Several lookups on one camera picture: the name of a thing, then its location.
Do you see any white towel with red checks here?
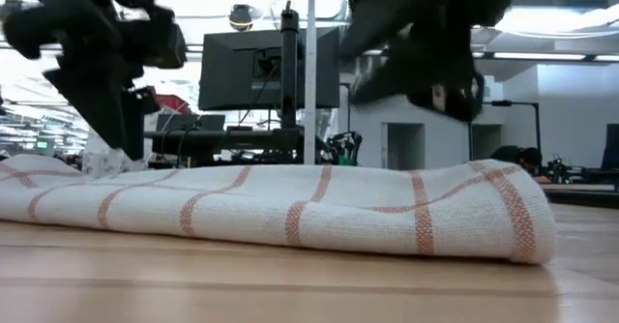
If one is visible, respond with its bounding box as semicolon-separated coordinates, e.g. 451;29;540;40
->
0;154;559;267

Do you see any long ceiling light strip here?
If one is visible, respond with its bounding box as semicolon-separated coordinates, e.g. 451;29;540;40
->
471;50;619;64

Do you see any dark desk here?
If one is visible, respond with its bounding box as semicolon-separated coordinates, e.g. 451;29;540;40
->
143;127;331;159

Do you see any black monitor stand pole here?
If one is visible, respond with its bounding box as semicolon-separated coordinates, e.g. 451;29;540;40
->
280;1;301;132

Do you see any white vertical post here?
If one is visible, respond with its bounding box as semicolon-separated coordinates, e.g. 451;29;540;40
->
303;0;318;166

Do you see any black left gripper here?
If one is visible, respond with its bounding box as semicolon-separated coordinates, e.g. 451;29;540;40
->
2;0;188;162

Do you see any black computer monitor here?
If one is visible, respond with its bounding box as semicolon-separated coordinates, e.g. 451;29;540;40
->
197;26;341;112

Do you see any black thin camera stand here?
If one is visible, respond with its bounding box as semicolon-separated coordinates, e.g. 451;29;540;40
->
465;100;543;162

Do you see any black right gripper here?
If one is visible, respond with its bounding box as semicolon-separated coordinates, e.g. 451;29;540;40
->
338;0;486;124

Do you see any white patterned partition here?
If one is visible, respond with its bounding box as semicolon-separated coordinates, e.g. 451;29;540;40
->
80;119;149;177

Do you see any person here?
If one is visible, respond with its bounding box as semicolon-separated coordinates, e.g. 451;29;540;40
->
489;144;546;178

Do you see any black dome ceiling camera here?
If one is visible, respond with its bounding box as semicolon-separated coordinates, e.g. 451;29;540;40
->
228;3;254;33

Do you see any black aluminium table frame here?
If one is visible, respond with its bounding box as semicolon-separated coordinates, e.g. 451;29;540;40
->
541;186;619;210

